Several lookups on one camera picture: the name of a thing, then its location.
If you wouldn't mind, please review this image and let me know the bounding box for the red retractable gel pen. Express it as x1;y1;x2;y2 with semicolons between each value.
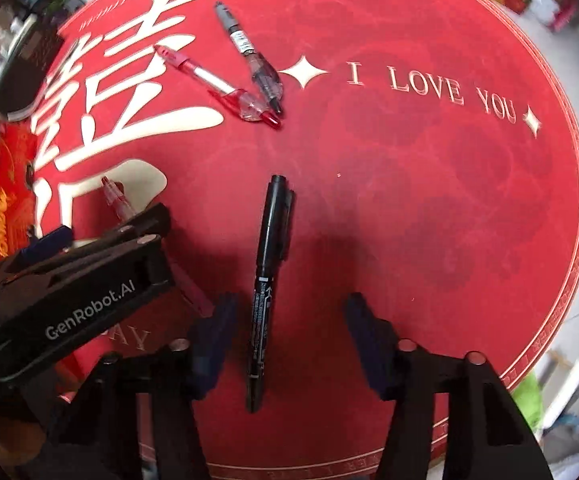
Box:
153;44;284;132

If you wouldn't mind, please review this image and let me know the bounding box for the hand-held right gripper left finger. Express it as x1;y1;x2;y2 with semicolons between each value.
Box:
44;292;240;480

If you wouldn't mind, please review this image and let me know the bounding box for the red cardboard gift box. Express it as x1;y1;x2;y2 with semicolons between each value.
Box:
0;124;41;272

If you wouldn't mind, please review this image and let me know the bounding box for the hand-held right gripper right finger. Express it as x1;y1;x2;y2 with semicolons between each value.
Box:
344;292;555;480

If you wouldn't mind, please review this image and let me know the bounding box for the round red printed mat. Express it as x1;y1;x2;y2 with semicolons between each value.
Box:
34;0;579;480

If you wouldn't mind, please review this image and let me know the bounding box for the black retractable gel pen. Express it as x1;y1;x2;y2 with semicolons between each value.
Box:
213;1;286;115

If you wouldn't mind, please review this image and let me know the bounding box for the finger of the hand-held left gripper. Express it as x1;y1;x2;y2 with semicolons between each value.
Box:
23;226;76;264
0;202;172;287

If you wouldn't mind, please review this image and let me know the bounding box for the black marker pen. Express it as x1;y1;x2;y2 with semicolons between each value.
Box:
246;174;296;414

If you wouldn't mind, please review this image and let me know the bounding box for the translucent red pen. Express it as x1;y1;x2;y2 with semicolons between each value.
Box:
100;175;216;319

